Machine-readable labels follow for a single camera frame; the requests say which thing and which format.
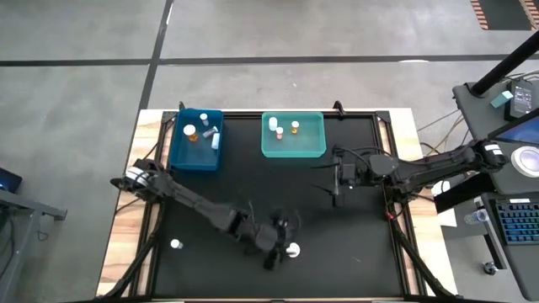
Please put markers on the black stand post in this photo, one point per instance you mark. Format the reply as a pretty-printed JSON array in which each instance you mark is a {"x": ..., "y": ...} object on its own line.
[{"x": 501, "y": 69}]

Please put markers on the large amber pill bottle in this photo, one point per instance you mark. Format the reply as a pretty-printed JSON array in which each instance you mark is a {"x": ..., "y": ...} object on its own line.
[{"x": 294, "y": 251}]

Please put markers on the black aluminium table frame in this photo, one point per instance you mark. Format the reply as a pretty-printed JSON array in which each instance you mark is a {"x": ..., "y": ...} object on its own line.
[{"x": 242, "y": 114}]

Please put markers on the white round device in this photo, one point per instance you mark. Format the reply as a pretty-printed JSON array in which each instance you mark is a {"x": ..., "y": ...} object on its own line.
[{"x": 528, "y": 162}]

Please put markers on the clear plastic water bottle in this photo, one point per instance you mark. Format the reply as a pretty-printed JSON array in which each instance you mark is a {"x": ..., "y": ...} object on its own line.
[{"x": 478, "y": 216}]

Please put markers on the monitor with blue screen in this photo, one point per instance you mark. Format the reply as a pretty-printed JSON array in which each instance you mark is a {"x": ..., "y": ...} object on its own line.
[{"x": 522, "y": 132}]

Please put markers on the white paper sheet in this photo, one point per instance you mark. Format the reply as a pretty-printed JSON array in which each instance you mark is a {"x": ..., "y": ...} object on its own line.
[{"x": 447, "y": 218}]

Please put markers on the black caster wheel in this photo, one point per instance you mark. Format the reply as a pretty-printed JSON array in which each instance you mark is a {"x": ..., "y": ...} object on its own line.
[{"x": 488, "y": 268}]

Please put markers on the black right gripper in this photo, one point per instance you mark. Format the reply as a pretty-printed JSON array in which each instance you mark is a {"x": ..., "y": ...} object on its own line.
[{"x": 337, "y": 177}]

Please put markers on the black mat orange stripes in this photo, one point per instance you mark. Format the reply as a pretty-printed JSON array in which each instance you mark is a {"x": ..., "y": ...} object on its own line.
[{"x": 505, "y": 12}]

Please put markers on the medium amber pill bottle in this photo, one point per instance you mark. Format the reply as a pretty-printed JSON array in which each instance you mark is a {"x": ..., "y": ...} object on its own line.
[{"x": 190, "y": 130}]

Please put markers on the backlit rgb keyboard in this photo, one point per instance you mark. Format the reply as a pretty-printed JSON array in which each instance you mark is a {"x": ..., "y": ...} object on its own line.
[{"x": 520, "y": 221}]

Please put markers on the teal plastic bin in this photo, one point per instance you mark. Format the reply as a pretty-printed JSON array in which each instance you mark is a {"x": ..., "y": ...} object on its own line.
[{"x": 299, "y": 145}]

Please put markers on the dark laptop blue screen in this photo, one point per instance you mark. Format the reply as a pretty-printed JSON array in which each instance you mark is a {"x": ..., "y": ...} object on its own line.
[{"x": 8, "y": 180}]

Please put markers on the blue plastic bin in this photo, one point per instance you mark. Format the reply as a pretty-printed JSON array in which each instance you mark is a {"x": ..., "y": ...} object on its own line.
[{"x": 189, "y": 157}]

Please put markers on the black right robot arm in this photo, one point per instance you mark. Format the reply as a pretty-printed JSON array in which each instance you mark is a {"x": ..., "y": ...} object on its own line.
[{"x": 438, "y": 166}]

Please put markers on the grey keyboard desk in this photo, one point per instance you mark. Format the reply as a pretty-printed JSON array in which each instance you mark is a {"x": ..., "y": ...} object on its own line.
[{"x": 526, "y": 269}]

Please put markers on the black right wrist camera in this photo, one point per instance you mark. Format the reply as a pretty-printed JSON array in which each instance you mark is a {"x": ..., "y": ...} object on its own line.
[{"x": 349, "y": 174}]

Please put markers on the black cart base beam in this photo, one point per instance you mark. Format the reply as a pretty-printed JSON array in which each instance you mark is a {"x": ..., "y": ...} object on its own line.
[{"x": 463, "y": 194}]

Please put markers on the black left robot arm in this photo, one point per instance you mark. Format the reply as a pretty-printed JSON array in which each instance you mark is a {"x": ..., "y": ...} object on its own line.
[{"x": 198, "y": 206}]

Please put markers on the small white object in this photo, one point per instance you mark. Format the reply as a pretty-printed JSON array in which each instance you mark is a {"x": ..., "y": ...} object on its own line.
[{"x": 442, "y": 188}]

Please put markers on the small amber pill bottle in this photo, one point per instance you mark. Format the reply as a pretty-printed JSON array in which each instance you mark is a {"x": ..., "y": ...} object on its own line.
[{"x": 295, "y": 125}]

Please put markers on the black frame clamp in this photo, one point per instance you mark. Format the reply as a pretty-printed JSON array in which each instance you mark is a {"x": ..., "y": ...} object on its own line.
[
  {"x": 181, "y": 105},
  {"x": 338, "y": 107}
]

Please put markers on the wide clear bottle white cap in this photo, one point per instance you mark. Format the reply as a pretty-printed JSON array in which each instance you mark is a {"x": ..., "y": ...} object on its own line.
[{"x": 215, "y": 142}]

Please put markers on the grey metal desk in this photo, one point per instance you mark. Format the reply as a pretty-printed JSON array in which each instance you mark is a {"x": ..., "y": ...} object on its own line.
[{"x": 25, "y": 206}]

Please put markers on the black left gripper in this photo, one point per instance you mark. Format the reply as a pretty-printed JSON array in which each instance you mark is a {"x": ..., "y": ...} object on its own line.
[{"x": 265, "y": 235}]

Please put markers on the small teal box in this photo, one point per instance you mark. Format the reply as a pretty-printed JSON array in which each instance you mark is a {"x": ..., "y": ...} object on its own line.
[{"x": 502, "y": 99}]

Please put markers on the grey equipment cart top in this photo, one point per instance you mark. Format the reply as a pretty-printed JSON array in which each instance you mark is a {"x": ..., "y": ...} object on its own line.
[{"x": 476, "y": 118}]

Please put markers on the white opaque pill bottle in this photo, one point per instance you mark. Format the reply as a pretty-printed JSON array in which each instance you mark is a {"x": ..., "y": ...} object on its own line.
[{"x": 273, "y": 123}]

